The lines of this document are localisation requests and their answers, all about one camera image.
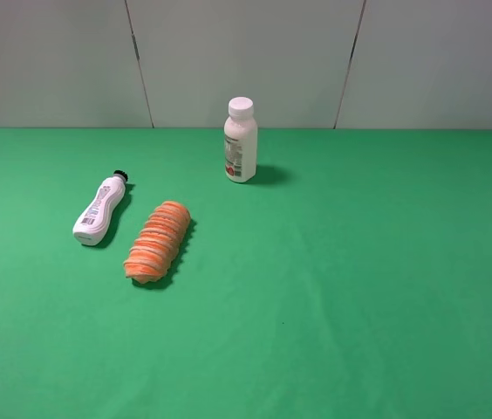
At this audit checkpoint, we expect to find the white bottle black cap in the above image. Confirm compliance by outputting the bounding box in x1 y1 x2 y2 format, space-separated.
72 170 128 246

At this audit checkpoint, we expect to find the orange white striped plush roll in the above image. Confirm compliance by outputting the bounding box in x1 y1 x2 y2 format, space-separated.
123 201 191 285

